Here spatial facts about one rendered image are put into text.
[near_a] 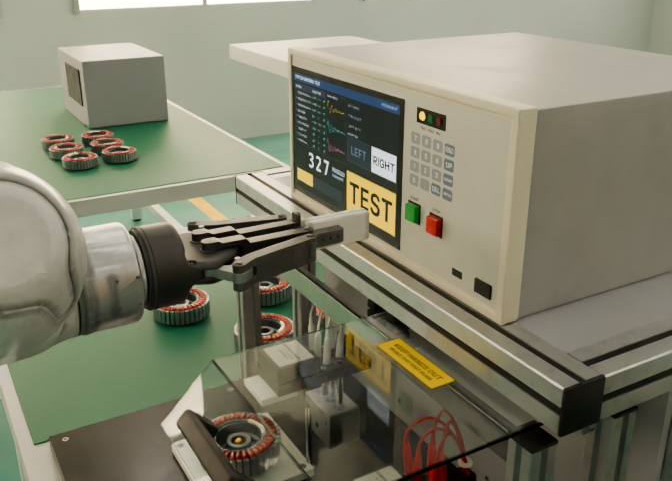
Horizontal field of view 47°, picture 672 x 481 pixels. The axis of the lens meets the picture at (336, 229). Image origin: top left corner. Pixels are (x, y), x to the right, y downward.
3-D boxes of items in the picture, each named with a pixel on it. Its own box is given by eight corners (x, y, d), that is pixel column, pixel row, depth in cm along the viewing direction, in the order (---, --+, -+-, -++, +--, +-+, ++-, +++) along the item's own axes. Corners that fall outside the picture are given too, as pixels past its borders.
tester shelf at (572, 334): (560, 438, 63) (566, 390, 61) (235, 203, 118) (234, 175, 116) (855, 314, 83) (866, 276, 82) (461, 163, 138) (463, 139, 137)
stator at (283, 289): (250, 281, 167) (250, 266, 165) (299, 288, 164) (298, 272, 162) (229, 304, 157) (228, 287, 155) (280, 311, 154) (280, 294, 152)
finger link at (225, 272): (179, 252, 68) (198, 274, 63) (234, 242, 70) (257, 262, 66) (181, 277, 69) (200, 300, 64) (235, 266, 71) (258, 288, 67)
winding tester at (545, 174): (501, 326, 71) (520, 109, 64) (290, 197, 107) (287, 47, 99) (756, 247, 90) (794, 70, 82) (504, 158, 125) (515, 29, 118)
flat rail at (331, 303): (523, 477, 67) (526, 448, 66) (241, 245, 117) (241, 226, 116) (533, 472, 68) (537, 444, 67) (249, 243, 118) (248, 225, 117)
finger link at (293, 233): (198, 239, 69) (203, 244, 68) (309, 218, 74) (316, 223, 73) (200, 278, 70) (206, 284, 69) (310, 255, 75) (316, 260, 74)
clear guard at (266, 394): (264, 597, 56) (261, 533, 54) (161, 426, 75) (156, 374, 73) (584, 456, 71) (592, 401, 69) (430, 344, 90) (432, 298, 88)
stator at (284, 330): (229, 357, 137) (228, 339, 136) (240, 327, 147) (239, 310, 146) (291, 359, 136) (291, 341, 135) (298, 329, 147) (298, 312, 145)
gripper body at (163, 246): (125, 290, 72) (218, 270, 76) (152, 328, 65) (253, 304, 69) (117, 215, 69) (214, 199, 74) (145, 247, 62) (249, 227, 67)
